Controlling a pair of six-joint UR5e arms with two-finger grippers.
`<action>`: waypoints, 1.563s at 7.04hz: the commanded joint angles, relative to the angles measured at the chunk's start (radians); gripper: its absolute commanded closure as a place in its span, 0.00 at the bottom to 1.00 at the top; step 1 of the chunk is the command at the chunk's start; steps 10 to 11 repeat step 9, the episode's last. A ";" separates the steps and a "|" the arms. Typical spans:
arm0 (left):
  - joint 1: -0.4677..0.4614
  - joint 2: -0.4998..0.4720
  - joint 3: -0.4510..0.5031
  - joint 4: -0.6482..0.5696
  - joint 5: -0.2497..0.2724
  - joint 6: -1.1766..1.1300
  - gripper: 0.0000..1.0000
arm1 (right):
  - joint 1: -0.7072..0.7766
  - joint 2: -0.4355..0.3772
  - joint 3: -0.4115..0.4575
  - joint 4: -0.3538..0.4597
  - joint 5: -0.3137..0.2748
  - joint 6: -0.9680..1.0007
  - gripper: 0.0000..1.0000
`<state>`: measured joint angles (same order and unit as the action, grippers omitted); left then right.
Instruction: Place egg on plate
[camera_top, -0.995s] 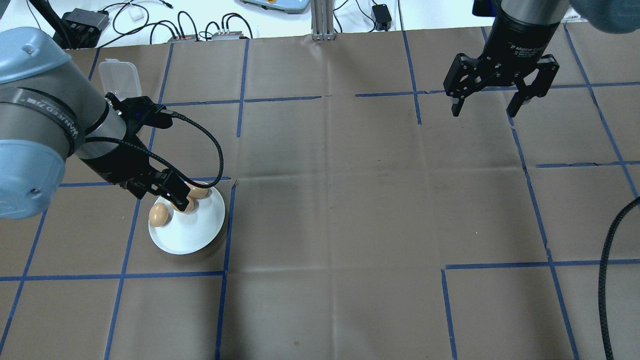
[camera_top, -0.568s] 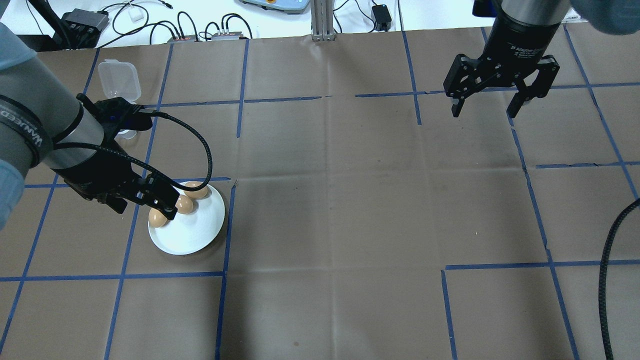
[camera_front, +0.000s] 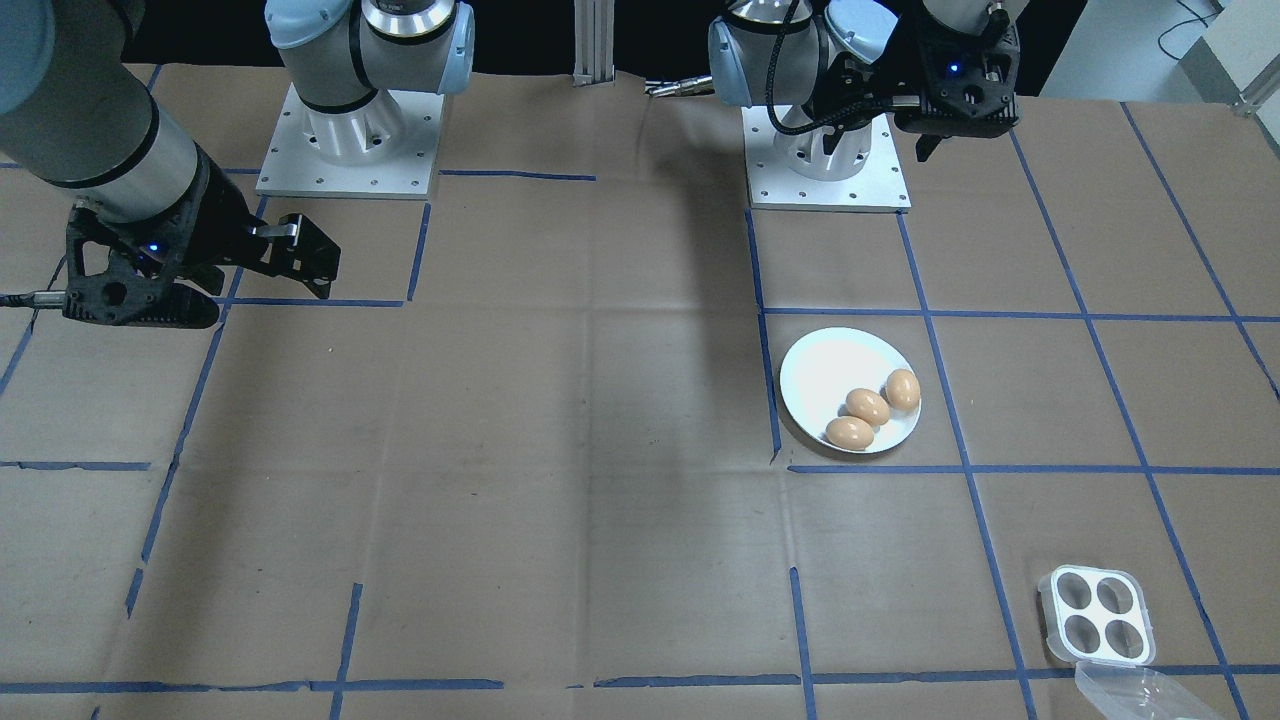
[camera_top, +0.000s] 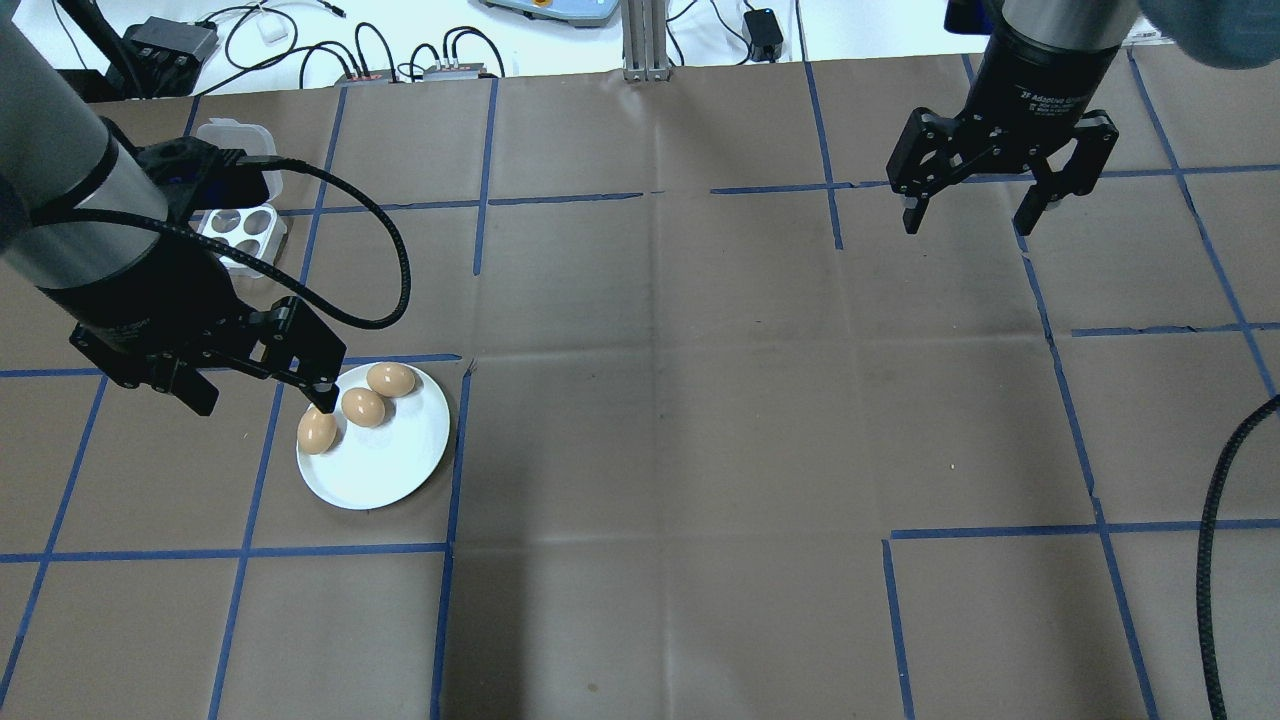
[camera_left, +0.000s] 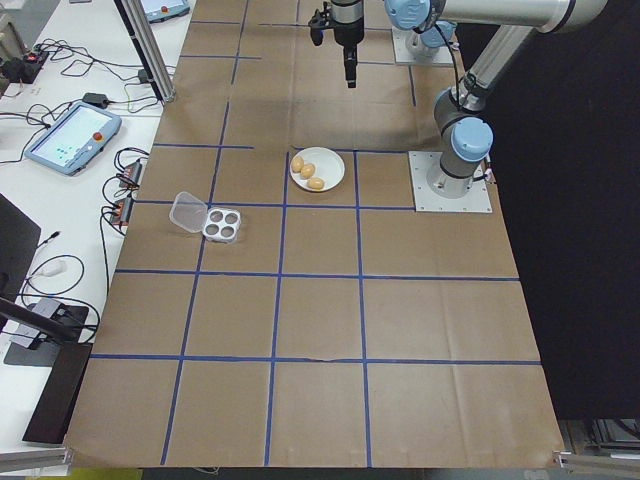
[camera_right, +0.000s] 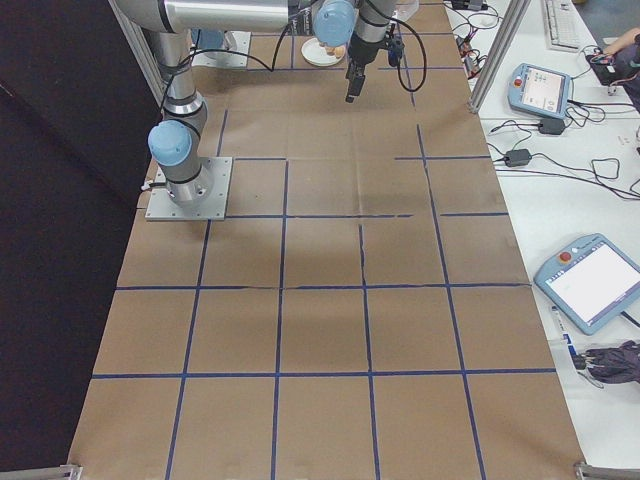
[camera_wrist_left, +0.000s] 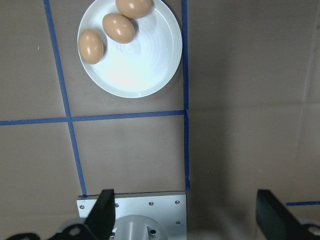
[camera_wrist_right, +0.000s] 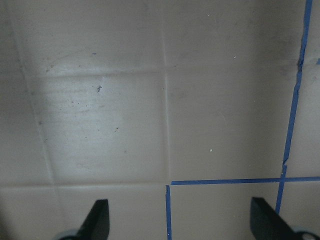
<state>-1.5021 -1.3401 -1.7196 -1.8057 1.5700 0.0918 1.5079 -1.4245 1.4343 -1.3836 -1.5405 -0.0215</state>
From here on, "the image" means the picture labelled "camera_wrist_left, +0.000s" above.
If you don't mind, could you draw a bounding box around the white round plate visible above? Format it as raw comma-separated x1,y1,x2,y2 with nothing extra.
77,0,183,99

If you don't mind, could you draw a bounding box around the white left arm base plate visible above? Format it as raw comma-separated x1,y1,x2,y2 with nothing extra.
76,191,188,240

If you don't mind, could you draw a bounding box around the brown egg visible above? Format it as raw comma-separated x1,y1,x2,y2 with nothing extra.
115,0,153,20
102,13,136,44
77,28,105,65

